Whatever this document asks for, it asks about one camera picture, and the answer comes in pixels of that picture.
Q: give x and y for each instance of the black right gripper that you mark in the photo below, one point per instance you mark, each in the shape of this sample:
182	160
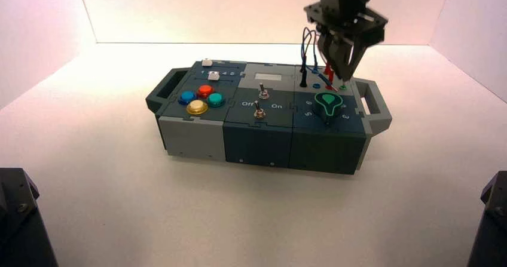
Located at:
348	20

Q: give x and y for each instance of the green outlined rotary knob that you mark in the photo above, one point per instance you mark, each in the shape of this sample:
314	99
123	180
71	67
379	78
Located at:
328	104

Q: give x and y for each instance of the small grey display screen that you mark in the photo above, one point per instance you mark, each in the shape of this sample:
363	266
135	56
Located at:
268	76

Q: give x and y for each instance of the grey and teal task box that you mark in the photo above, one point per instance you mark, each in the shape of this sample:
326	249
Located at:
257	138

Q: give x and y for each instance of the white slider cap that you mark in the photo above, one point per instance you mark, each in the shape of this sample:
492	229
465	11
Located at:
206	62
214	75

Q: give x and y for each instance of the teal push button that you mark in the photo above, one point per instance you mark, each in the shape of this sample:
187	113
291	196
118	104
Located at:
216	99

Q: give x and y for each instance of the red push button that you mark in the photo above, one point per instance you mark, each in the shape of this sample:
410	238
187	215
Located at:
205	91

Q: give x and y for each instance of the yellow push button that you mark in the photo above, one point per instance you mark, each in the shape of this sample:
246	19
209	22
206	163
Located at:
197	107

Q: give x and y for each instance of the blue push button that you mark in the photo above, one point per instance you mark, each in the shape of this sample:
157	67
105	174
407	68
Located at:
187	98

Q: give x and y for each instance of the metal toggle switch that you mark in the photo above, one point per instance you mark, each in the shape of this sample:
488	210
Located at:
259	112
262	93

